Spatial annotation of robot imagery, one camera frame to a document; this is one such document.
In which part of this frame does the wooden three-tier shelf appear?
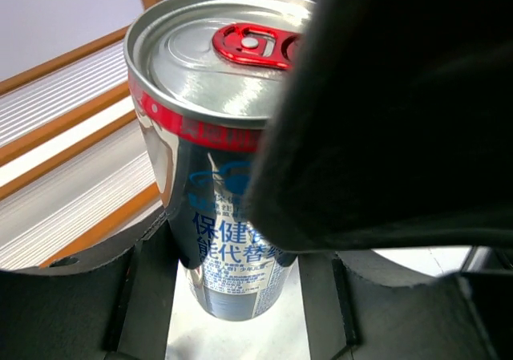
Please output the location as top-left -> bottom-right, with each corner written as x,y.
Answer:
0,0 -> 165,271

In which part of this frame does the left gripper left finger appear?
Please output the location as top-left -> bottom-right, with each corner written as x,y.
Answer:
1,211 -> 178,359

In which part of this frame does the energy can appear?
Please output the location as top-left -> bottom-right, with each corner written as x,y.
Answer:
123,0 -> 313,321

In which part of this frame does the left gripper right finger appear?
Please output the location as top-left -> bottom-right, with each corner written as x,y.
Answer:
298,247 -> 512,359

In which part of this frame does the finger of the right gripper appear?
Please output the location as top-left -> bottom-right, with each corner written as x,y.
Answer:
246,0 -> 512,252

